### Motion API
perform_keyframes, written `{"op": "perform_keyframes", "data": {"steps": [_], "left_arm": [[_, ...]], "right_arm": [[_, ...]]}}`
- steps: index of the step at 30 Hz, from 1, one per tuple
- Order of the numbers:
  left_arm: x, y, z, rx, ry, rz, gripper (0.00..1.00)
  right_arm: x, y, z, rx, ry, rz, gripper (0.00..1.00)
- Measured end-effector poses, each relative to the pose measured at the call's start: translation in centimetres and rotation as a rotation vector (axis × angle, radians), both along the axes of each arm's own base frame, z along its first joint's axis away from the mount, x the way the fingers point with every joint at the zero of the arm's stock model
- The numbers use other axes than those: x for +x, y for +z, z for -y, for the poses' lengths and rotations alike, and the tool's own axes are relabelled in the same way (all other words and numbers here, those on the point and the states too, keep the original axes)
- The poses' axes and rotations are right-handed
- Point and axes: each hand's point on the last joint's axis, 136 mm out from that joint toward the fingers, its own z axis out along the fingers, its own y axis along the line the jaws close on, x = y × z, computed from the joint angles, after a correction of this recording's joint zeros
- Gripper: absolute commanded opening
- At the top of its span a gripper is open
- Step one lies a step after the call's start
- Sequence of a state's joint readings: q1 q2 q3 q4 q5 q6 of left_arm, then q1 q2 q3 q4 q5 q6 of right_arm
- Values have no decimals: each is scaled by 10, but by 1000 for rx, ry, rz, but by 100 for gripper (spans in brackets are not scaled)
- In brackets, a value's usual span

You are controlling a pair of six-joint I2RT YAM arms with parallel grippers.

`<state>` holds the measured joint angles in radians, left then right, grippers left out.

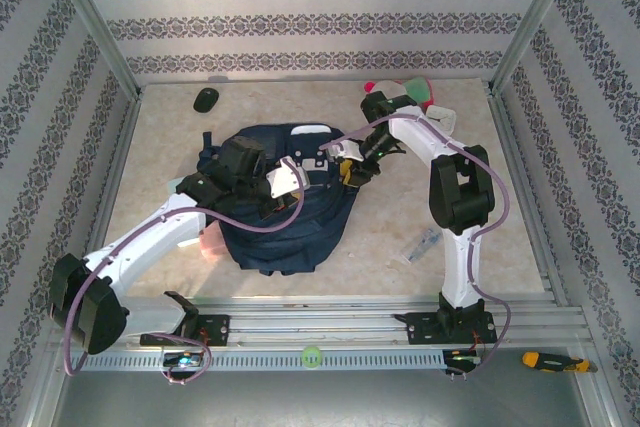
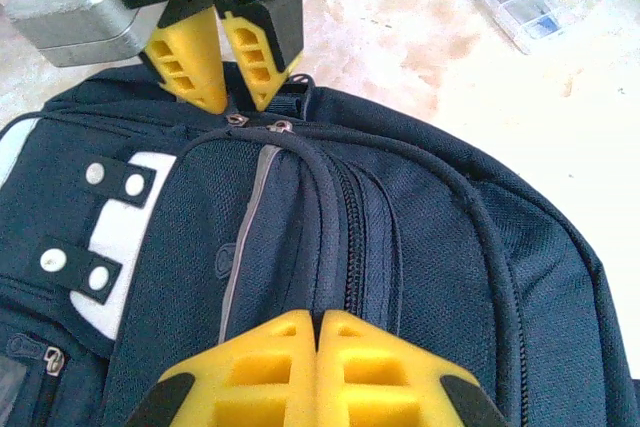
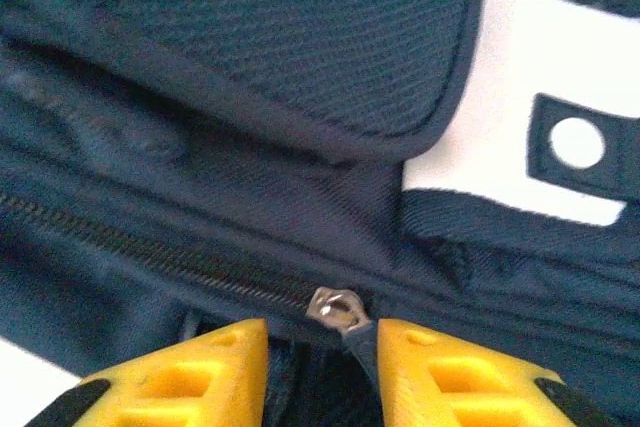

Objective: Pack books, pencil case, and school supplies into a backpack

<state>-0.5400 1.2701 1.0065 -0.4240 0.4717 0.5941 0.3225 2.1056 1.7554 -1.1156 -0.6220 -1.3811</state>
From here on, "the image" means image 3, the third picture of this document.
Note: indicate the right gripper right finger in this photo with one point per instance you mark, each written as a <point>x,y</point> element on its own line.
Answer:
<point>450,387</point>

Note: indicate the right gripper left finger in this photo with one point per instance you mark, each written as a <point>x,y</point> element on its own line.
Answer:
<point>200,382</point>

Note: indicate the navy blue backpack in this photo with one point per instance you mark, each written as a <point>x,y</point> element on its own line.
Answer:
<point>250,72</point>

